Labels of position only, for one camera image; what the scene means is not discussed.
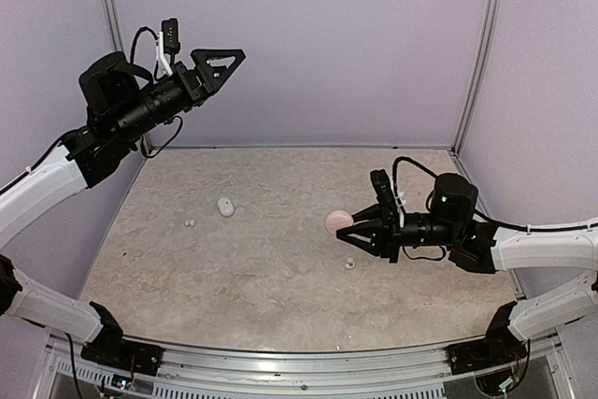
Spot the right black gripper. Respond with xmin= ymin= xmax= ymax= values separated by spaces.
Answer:
xmin=337 ymin=202 xmax=461 ymax=263

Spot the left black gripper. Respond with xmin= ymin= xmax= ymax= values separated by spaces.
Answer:
xmin=113 ymin=47 xmax=244 ymax=142

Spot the pink earbud charging case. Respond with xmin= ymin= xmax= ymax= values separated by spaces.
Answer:
xmin=324 ymin=210 xmax=354 ymax=235

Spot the white earbud charging case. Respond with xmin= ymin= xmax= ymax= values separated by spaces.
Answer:
xmin=216 ymin=196 xmax=235 ymax=218

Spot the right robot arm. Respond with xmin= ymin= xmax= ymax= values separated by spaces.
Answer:
xmin=326 ymin=170 xmax=597 ymax=365

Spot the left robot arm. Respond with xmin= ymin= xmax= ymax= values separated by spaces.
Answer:
xmin=1 ymin=49 xmax=246 ymax=366

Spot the white earbud right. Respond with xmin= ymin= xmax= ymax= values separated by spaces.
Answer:
xmin=344 ymin=257 xmax=356 ymax=270

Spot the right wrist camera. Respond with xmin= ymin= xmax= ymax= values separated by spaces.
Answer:
xmin=370 ymin=169 xmax=406 ymax=214

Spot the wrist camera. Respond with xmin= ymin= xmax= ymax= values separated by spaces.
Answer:
xmin=370 ymin=169 xmax=406 ymax=214
xmin=154 ymin=18 xmax=180 ymax=80

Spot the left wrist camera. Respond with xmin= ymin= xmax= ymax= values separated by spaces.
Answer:
xmin=154 ymin=18 xmax=180 ymax=80

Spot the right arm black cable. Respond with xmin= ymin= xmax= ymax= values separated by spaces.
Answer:
xmin=391 ymin=155 xmax=598 ymax=235

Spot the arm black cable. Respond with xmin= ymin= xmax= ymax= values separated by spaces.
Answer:
xmin=0 ymin=26 xmax=184 ymax=197
xmin=391 ymin=155 xmax=598 ymax=235

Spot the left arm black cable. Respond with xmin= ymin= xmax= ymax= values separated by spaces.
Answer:
xmin=0 ymin=26 xmax=184 ymax=197

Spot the left aluminium frame post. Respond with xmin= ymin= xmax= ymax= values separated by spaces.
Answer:
xmin=92 ymin=0 xmax=153 ymax=153

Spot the aluminium frame post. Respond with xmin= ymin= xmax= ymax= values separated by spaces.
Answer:
xmin=92 ymin=0 xmax=153 ymax=153
xmin=451 ymin=0 xmax=501 ymax=159

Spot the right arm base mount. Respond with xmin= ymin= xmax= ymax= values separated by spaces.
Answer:
xmin=447 ymin=301 xmax=529 ymax=375

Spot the front aluminium rail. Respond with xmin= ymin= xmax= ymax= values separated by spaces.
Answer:
xmin=32 ymin=319 xmax=576 ymax=399

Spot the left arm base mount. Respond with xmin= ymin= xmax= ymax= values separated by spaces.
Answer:
xmin=81 ymin=302 xmax=164 ymax=377

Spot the right aluminium frame post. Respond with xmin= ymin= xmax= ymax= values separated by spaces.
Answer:
xmin=451 ymin=0 xmax=501 ymax=159

